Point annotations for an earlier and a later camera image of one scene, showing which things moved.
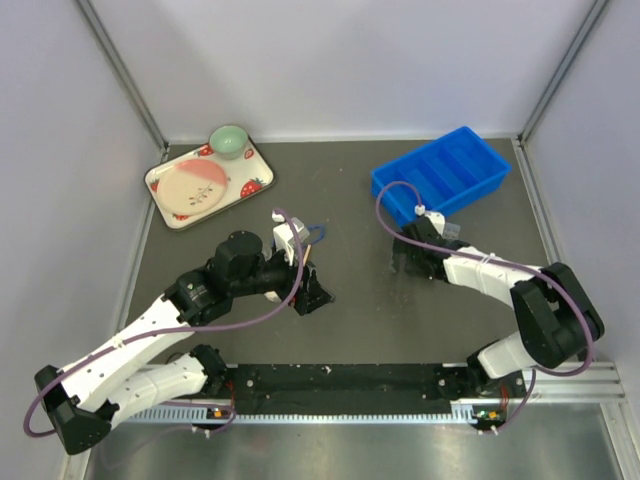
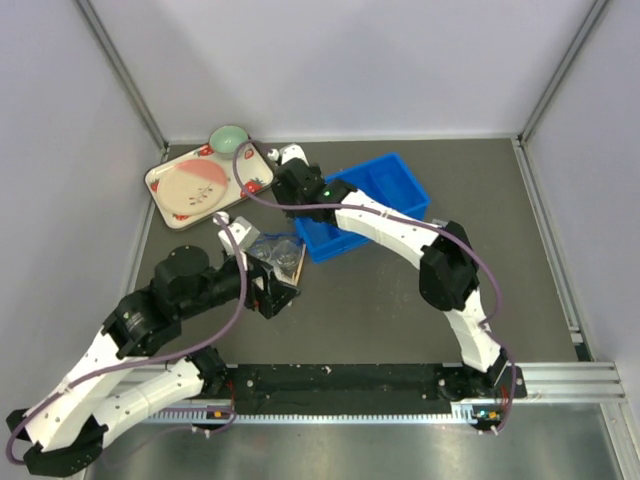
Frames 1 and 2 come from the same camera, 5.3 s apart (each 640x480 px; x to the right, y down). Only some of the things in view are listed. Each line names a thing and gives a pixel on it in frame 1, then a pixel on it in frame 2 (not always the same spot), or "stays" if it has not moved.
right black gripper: (401, 247) → (280, 195)
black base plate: (343, 389) stays
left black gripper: (312, 294) → (275, 294)
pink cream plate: (190, 187) stays
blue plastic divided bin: (449, 172) → (386, 179)
